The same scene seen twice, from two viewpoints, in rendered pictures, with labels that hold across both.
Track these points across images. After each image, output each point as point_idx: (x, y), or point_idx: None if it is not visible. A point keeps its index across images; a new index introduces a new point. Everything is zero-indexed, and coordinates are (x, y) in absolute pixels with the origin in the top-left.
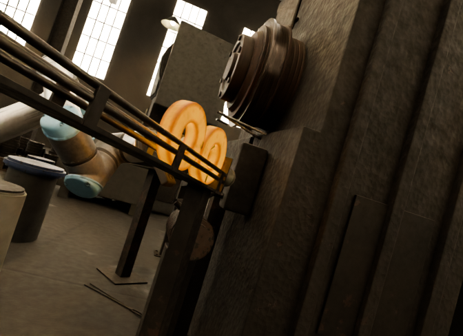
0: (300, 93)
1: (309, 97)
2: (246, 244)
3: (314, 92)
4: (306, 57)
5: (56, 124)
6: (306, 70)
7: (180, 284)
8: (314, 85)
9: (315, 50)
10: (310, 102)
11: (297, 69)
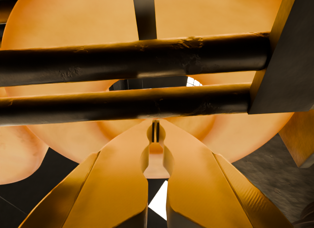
0: (310, 178)
1: (276, 152)
2: None
3: (263, 149)
4: (295, 212)
5: None
6: (294, 197)
7: None
8: (265, 159)
9: (269, 198)
10: (273, 143)
11: (306, 212)
